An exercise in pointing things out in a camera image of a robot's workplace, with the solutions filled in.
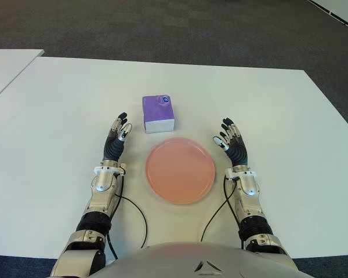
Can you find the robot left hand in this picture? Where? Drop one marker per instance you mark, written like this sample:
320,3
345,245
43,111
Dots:
113,149

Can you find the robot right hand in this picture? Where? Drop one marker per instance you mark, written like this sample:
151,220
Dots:
237,152

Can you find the purple tissue paper pack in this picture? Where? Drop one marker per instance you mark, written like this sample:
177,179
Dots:
158,113

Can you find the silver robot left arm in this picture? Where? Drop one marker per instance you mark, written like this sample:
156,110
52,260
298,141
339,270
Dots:
103,179

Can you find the pink round plate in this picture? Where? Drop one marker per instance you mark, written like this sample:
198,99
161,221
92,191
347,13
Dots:
179,171

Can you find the silver robot torso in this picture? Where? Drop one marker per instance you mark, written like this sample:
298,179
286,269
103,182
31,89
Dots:
197,260

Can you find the white side table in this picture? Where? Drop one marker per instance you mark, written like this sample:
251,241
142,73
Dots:
8,66

